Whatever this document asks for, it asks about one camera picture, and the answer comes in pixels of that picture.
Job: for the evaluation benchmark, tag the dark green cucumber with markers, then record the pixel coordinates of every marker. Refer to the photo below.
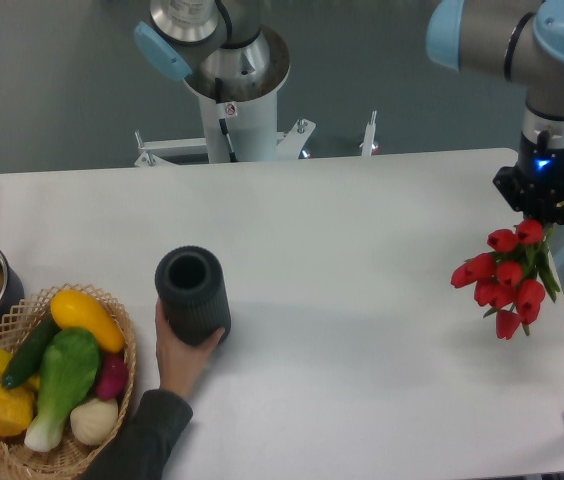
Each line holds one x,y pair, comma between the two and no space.
27,359

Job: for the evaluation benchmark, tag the yellow squash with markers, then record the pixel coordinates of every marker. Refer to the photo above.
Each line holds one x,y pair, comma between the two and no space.
74,309

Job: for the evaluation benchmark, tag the dark grey ribbed vase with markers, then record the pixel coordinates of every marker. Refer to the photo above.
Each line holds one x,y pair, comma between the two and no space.
189,281

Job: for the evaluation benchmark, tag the green bok choy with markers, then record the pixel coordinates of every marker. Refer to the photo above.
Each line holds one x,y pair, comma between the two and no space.
68,371

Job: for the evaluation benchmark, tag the woven wicker basket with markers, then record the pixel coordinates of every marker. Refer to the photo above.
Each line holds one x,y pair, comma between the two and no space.
71,457

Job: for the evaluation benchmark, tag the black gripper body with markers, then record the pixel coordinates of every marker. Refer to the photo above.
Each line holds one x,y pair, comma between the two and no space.
534,185

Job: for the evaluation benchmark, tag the dark grey sleeved forearm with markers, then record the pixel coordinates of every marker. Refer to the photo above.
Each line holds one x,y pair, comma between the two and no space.
143,447

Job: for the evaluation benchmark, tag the person's bare hand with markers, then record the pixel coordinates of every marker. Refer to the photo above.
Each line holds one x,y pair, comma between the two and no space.
179,364

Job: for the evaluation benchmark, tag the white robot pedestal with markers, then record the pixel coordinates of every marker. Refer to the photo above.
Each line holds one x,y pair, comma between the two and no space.
237,93

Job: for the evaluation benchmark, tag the red tulip bouquet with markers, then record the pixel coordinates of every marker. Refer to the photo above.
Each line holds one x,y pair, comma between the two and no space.
513,278

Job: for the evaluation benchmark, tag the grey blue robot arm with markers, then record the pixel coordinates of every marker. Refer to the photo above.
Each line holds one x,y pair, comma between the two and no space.
519,41

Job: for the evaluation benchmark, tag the white garlic bulb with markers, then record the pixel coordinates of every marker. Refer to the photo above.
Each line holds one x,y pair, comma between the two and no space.
93,421

